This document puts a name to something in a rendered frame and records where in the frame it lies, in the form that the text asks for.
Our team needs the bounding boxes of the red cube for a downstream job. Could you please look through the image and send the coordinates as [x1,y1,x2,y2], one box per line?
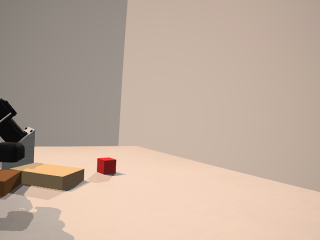
[97,157,117,175]

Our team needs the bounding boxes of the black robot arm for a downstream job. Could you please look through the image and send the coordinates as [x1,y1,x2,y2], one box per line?
[0,98,28,143]

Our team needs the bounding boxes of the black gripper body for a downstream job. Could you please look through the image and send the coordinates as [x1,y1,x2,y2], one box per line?
[0,142,25,163]

